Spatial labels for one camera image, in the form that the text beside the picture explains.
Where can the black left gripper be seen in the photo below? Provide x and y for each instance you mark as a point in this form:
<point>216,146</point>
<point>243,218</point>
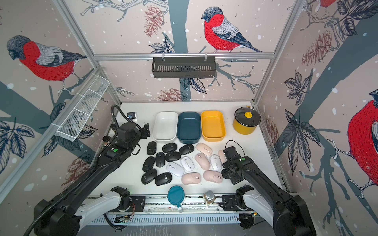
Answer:
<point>145,131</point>

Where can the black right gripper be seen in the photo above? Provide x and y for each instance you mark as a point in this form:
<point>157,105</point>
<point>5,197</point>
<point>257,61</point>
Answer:
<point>233,178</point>

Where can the white mouse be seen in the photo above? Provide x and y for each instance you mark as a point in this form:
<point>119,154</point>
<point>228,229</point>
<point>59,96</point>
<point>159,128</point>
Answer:
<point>175,169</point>
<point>187,164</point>
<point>215,162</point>

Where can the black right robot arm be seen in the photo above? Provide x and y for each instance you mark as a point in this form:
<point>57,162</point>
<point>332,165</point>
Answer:
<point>288,215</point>

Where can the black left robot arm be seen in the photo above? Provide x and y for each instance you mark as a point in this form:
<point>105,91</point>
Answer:
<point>62,215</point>

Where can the white storage box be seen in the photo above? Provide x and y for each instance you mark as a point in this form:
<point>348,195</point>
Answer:
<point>165,127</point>

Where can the teal storage box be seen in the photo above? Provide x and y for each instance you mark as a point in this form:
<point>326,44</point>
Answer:
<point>189,128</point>

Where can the yellow storage box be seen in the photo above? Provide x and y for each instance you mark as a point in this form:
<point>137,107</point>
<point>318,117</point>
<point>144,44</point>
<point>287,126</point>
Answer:
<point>213,126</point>

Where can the pink mouse far right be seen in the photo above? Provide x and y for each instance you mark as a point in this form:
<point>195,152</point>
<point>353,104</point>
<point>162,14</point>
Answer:
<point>222,156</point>

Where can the pink mouse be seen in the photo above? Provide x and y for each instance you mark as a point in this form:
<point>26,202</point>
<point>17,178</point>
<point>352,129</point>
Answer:
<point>213,176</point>
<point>202,160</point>
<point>191,178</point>
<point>203,148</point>
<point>222,156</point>

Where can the pink mouse bottom right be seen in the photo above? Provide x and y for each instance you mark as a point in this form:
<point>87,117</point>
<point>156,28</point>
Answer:
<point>213,176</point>

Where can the black mouse centre small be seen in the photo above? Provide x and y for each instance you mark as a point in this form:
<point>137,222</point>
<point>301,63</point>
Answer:
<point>160,159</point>

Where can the pink mouse centre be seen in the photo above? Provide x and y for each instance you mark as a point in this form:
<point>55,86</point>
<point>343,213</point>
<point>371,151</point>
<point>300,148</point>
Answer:
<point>202,160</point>

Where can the pink mouse top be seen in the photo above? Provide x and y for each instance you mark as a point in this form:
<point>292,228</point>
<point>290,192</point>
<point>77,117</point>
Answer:
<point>203,148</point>

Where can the glass jar silver lid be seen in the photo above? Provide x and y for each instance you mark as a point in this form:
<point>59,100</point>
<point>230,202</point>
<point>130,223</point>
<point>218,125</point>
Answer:
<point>209,197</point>

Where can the pink mouse bottom left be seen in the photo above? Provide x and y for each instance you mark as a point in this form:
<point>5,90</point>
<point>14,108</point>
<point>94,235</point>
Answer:
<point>191,178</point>

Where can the yellow pot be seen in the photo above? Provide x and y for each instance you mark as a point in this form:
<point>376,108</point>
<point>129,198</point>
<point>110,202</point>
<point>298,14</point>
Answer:
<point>242,129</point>

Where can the glass lid yellow knob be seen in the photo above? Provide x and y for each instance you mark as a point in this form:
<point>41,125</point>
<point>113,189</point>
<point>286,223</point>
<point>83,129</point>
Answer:
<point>247,116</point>

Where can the teal round lid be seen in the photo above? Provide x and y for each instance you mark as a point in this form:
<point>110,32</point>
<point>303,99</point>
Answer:
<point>176,196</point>

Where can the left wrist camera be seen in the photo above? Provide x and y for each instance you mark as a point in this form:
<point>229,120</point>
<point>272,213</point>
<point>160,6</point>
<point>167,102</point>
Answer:
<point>131,115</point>

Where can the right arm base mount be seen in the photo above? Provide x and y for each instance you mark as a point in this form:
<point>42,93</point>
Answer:
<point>228,203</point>

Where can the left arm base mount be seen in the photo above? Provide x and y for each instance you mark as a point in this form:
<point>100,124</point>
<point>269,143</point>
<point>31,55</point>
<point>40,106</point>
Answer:
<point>139,202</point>

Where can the white wire mesh shelf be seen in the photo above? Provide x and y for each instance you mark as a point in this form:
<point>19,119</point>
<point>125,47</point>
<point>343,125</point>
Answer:
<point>88,98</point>

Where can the black hanging wire basket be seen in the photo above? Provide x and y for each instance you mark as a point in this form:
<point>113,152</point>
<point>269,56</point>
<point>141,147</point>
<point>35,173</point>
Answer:
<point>184,67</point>

